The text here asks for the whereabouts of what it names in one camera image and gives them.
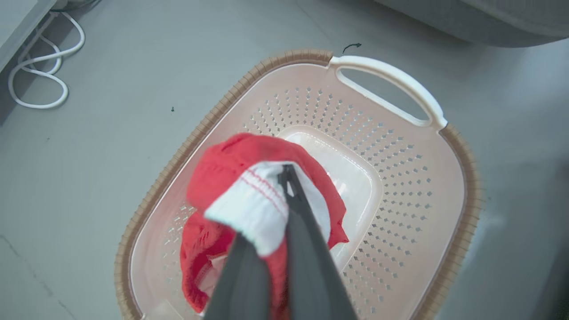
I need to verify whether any looped white cable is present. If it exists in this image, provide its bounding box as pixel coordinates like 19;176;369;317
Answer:
8;11;86;110

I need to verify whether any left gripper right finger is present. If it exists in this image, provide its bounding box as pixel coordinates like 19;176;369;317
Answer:
277;164;359;320

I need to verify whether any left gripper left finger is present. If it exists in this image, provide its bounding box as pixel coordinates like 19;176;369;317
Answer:
203;233;272;320

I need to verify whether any red and white garment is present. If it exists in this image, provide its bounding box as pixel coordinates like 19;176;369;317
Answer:
180;132;350;320

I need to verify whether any beige perforated laundry basket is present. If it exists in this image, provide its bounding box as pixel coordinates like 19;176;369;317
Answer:
114;49;483;320

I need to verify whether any grey fabric sofa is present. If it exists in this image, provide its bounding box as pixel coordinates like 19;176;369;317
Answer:
373;0;569;48

